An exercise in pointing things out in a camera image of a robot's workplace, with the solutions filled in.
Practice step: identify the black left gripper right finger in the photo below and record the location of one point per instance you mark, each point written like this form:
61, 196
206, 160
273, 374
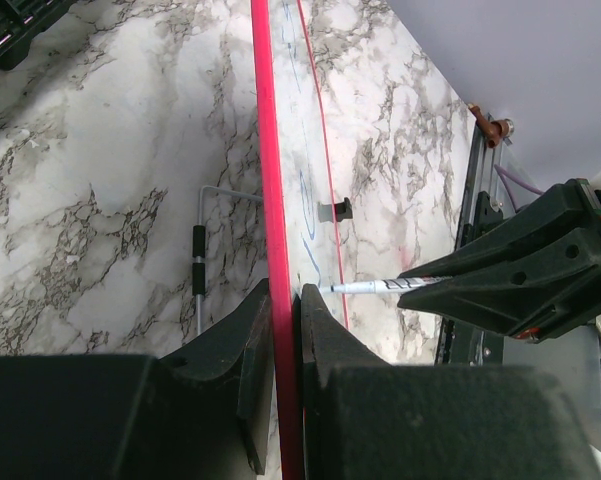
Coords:
368, 419

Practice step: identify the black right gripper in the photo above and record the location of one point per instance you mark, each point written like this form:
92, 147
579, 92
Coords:
536, 275

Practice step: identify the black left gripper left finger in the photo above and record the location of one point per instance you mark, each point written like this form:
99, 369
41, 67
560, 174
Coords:
200, 412

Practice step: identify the blue white marker pen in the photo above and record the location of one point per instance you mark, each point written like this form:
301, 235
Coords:
382, 286

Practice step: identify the pink framed whiteboard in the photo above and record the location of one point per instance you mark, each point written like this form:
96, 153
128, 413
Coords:
302, 237

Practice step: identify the black front left board stand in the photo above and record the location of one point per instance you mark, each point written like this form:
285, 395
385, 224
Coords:
336, 212

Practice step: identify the black plastic toolbox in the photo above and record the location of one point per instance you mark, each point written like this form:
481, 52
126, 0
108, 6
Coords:
21, 21

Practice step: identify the red brown cable connector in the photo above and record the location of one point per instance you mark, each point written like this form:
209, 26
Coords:
495, 131

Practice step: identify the metal wire board kickstand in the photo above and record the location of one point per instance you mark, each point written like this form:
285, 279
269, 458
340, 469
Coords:
199, 246

